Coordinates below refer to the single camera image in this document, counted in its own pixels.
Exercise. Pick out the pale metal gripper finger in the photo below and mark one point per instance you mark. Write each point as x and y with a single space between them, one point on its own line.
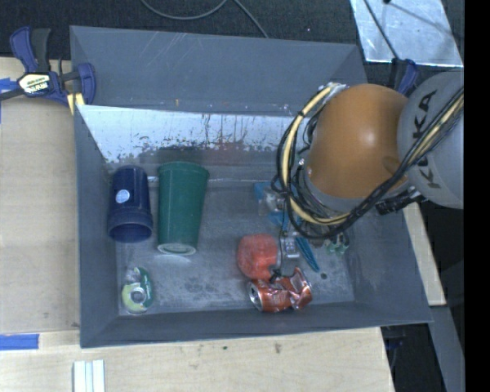
281 267

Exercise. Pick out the pale wood board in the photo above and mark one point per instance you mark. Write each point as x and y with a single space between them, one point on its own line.
36 219

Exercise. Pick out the dark green plastic cup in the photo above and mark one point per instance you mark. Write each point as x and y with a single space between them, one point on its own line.
181 206

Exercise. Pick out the grey metal bin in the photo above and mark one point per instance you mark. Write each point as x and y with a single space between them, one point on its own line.
228 72

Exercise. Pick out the dark blue plastic cup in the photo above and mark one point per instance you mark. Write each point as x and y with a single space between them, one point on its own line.
130 202

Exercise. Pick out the crushed orange drink can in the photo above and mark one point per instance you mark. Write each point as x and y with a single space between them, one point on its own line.
279 294

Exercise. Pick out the blue plastic tool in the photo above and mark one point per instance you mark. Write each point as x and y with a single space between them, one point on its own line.
308 255

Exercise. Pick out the red-orange crumpled lump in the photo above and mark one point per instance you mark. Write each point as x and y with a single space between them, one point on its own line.
256 255

